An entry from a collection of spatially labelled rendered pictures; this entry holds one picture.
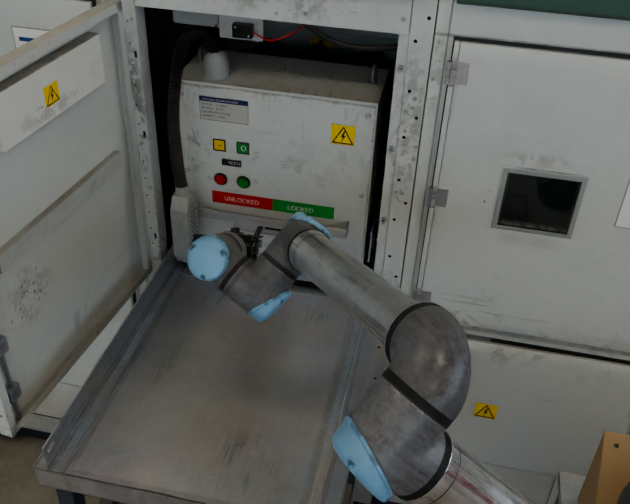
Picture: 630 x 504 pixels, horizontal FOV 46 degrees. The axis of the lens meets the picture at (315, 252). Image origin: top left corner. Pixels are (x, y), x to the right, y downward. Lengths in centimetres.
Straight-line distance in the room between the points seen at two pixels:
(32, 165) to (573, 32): 110
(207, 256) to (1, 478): 148
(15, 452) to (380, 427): 198
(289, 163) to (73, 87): 54
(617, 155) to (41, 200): 121
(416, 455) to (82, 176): 104
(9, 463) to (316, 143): 162
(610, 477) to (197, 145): 118
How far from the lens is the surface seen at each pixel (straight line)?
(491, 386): 208
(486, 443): 225
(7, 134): 146
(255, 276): 150
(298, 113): 174
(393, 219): 179
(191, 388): 173
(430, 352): 102
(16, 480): 275
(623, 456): 161
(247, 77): 182
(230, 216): 189
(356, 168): 178
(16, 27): 187
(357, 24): 160
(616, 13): 156
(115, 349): 179
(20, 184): 156
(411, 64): 161
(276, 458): 159
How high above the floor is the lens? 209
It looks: 36 degrees down
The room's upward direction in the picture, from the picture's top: 3 degrees clockwise
